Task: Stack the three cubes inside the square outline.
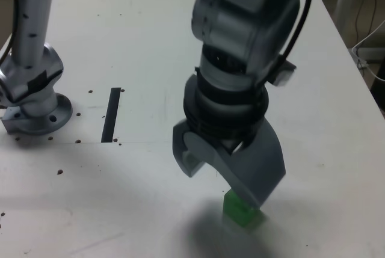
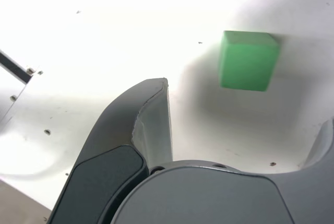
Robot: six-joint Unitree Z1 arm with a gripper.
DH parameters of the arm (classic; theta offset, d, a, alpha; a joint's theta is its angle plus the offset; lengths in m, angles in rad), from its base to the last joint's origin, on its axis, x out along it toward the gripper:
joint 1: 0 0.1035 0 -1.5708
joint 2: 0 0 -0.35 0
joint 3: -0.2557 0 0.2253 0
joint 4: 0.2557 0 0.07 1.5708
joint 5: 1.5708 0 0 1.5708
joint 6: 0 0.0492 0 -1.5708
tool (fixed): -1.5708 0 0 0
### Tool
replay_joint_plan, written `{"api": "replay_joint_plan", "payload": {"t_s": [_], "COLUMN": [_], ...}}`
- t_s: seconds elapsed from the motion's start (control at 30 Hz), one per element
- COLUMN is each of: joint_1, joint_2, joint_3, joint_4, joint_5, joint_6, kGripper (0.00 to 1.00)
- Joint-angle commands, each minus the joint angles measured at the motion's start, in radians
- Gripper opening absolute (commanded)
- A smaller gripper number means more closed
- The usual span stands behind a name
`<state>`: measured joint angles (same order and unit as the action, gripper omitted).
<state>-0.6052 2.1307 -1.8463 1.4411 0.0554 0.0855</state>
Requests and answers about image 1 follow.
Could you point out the black tape strip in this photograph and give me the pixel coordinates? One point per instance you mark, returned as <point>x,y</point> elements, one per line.
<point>110,113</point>

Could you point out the small gripper camera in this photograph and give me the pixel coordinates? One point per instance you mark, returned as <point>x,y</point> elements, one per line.
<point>284,74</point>

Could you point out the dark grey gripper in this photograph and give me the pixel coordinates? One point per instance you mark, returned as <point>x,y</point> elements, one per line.
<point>231,145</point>

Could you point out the green cube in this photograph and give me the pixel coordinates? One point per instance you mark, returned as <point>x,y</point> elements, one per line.
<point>237,210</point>

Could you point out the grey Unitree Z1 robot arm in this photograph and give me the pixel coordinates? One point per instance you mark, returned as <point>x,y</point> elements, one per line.
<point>240,29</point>

